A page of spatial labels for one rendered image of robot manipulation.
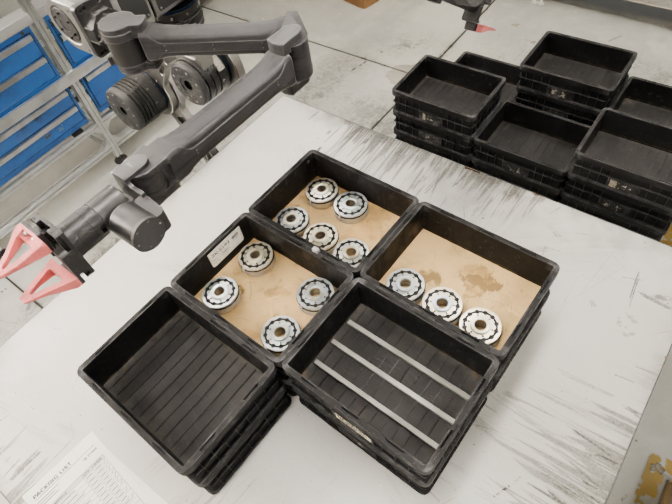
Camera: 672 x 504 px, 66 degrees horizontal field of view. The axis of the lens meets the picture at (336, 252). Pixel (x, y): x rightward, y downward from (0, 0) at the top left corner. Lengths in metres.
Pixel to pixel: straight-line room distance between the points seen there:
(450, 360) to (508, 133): 1.42
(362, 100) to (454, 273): 2.04
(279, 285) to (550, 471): 0.81
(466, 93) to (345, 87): 1.11
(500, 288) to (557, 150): 1.15
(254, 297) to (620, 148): 1.57
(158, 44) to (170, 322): 0.71
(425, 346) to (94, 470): 0.90
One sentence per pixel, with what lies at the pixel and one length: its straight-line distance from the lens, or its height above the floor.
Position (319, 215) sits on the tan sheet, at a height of 0.83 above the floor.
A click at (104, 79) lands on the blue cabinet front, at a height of 0.47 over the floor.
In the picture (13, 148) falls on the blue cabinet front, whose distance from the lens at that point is 3.08.
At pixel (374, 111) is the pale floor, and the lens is 3.22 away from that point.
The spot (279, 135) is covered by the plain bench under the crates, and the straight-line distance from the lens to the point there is 2.07.
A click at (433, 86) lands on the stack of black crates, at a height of 0.49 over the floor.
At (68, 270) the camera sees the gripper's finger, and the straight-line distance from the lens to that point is 0.88.
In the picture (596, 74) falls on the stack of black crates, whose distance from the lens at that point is 2.71.
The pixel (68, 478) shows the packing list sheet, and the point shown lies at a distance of 1.60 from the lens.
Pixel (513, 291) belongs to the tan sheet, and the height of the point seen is 0.83.
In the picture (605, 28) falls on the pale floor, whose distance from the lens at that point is 3.99.
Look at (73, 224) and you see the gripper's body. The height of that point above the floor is 1.48.
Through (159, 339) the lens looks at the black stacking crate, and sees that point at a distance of 1.48.
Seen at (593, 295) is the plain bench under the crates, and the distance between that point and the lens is 1.62.
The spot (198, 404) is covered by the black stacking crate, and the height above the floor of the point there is 0.83.
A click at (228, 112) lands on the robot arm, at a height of 1.47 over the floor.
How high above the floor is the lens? 2.02
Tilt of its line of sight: 53 degrees down
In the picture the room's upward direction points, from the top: 11 degrees counter-clockwise
